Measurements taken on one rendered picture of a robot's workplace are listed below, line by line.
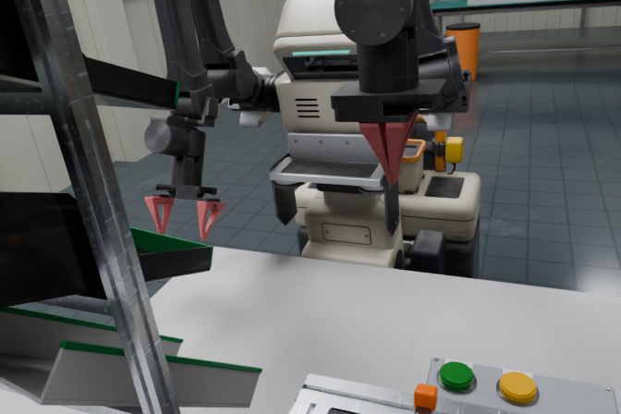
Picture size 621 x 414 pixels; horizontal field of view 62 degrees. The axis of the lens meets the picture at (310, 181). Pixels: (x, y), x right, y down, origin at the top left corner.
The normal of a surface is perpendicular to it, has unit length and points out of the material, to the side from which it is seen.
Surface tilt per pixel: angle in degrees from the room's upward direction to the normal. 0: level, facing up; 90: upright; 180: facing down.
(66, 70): 90
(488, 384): 0
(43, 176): 90
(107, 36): 90
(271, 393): 0
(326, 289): 0
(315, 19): 42
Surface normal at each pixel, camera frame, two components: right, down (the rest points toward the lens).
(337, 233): -0.35, 0.53
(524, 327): -0.11, -0.91
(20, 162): 0.93, 0.06
